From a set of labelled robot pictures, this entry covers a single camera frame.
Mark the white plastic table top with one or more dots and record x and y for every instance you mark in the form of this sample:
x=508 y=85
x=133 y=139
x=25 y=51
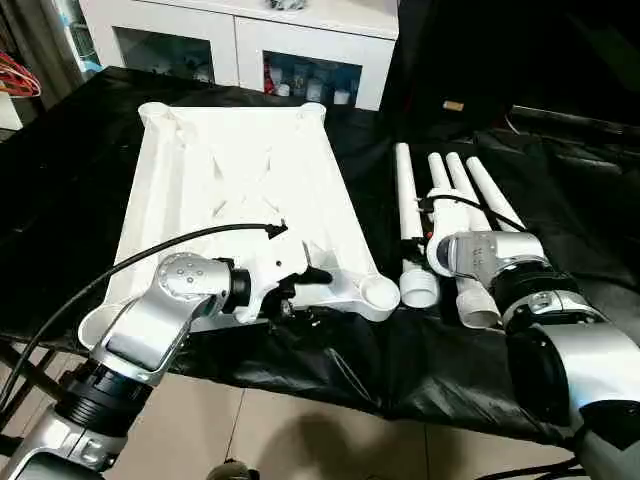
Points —
x=250 y=180

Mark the white plastic table leg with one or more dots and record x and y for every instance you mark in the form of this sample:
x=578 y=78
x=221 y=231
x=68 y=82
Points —
x=492 y=190
x=408 y=200
x=462 y=180
x=478 y=305

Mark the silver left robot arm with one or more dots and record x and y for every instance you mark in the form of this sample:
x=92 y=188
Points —
x=165 y=320

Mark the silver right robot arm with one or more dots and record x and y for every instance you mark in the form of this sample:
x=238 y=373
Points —
x=590 y=370

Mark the black robot left foot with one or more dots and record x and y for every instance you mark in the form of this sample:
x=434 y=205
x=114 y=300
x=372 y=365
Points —
x=232 y=472

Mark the black mat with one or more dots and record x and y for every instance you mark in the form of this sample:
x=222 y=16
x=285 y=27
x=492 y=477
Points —
x=60 y=180

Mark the white cabinet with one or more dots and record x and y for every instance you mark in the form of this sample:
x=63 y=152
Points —
x=240 y=35

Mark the dark glass bowl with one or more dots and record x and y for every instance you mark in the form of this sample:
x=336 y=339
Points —
x=290 y=4

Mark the large black furniture piece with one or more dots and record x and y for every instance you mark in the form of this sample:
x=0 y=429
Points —
x=520 y=50

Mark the red clothes hanger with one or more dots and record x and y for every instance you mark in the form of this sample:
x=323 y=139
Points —
x=20 y=78

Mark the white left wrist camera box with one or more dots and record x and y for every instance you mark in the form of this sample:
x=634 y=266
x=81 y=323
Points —
x=262 y=280

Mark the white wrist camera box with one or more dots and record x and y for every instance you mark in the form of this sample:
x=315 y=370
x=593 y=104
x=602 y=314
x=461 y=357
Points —
x=450 y=225
x=262 y=280

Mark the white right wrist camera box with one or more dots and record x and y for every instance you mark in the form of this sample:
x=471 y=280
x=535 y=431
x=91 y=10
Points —
x=450 y=225

